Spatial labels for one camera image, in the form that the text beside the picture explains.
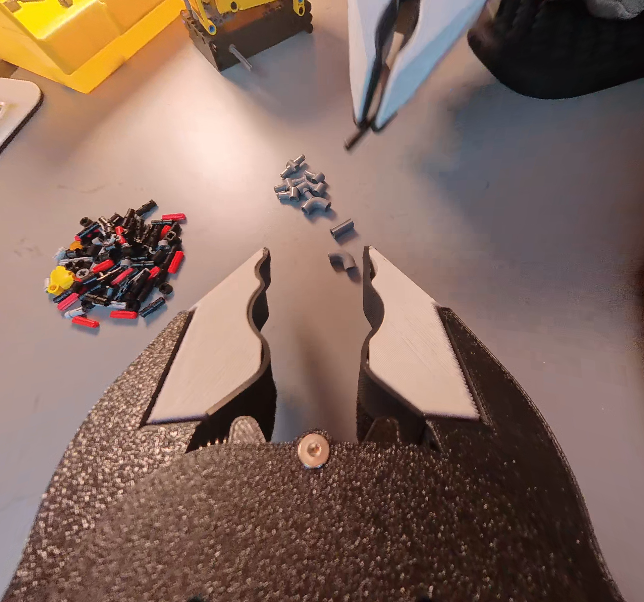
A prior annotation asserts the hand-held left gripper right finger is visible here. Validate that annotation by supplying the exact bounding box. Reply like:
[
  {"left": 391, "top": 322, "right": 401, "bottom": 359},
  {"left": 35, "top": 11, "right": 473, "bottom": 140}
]
[{"left": 355, "top": 246, "right": 481, "bottom": 449}]

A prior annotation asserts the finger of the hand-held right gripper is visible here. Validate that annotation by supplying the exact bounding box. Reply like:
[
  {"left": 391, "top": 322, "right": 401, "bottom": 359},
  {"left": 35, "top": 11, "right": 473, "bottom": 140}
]
[
  {"left": 346, "top": 0, "right": 399, "bottom": 127},
  {"left": 373, "top": 0, "right": 500, "bottom": 132}
]

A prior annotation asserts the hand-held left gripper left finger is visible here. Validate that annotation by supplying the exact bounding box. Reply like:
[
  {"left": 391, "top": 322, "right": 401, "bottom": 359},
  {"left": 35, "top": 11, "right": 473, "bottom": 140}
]
[{"left": 146, "top": 248, "right": 277, "bottom": 452}]

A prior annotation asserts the black axle rod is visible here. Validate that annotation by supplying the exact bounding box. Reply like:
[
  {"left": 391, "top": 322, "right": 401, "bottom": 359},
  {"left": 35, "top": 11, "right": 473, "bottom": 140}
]
[{"left": 343, "top": 123, "right": 374, "bottom": 151}]

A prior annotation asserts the pile of grey connectors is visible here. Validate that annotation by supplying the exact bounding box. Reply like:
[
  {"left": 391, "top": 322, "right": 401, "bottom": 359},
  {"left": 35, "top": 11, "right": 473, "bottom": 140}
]
[{"left": 273, "top": 154, "right": 334, "bottom": 216}]

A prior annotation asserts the grey desk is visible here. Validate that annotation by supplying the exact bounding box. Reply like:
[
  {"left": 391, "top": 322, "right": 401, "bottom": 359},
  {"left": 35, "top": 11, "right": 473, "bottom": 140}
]
[{"left": 0, "top": 0, "right": 644, "bottom": 562}]

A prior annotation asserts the pile of black red pins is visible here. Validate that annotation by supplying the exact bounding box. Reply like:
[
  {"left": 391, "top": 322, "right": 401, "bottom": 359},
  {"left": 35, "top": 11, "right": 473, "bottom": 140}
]
[{"left": 44, "top": 199, "right": 188, "bottom": 329}]

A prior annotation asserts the yellow bin with divider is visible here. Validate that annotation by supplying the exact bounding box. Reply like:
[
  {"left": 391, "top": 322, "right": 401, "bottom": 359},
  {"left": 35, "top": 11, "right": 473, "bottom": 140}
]
[{"left": 0, "top": 0, "right": 186, "bottom": 95}]

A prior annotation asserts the white wooden book stand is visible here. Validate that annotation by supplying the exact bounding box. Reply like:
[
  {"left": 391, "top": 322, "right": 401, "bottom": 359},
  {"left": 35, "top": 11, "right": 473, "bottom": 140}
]
[{"left": 0, "top": 78, "right": 44, "bottom": 152}]

